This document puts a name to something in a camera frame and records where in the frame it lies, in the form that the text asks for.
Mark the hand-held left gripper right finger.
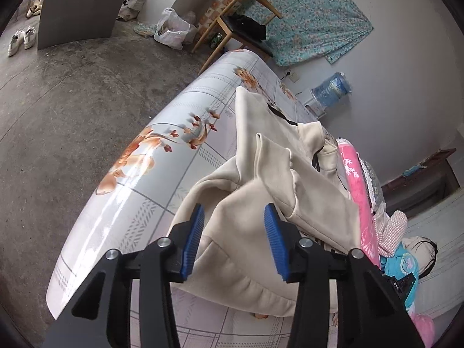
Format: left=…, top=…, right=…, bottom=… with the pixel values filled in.
left=263, top=203, right=425, bottom=348

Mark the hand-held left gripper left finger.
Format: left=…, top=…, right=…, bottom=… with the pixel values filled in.
left=43, top=203, right=206, bottom=348

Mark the cream zip jacket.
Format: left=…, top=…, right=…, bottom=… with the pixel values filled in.
left=170, top=86, right=367, bottom=318

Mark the pink checkered cloth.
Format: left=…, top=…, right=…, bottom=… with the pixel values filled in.
left=373, top=210, right=409, bottom=256

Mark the floral tablecloth table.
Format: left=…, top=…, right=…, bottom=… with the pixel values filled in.
left=47, top=49, right=363, bottom=348

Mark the pink floral blanket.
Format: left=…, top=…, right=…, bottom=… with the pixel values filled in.
left=335, top=138, right=436, bottom=348

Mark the dark wooden bench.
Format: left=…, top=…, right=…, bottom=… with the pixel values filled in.
left=380, top=148, right=458, bottom=219

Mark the lace trimmed floral pillow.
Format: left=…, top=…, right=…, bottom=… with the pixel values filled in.
left=359, top=152, right=387, bottom=211

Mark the white water dispenser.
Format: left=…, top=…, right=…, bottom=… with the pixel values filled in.
left=304, top=98, right=327, bottom=117

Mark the blue water cooler bottle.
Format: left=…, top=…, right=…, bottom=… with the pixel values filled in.
left=312, top=72, right=353, bottom=111

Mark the white plastic bag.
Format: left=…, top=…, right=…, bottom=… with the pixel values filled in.
left=154, top=7, right=198, bottom=51

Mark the wooden chair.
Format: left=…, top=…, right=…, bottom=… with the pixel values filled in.
left=191, top=0, right=284, bottom=59

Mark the black bag on chair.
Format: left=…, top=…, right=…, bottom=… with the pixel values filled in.
left=232, top=14, right=267, bottom=41

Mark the floral cloth scrap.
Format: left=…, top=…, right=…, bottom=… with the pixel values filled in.
left=132, top=22, right=159, bottom=38

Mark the floral patterned box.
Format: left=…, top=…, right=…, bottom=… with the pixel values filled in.
left=208, top=0, right=251, bottom=49

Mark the grey cabinet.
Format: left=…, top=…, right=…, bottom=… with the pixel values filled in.
left=36, top=0, right=132, bottom=50

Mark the white sneaker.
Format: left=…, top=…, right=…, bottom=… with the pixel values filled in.
left=23, top=26, right=37, bottom=50
left=8, top=31, right=24, bottom=58

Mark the turquoise floral wall cloth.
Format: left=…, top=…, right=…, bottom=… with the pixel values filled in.
left=241, top=0, right=375, bottom=67

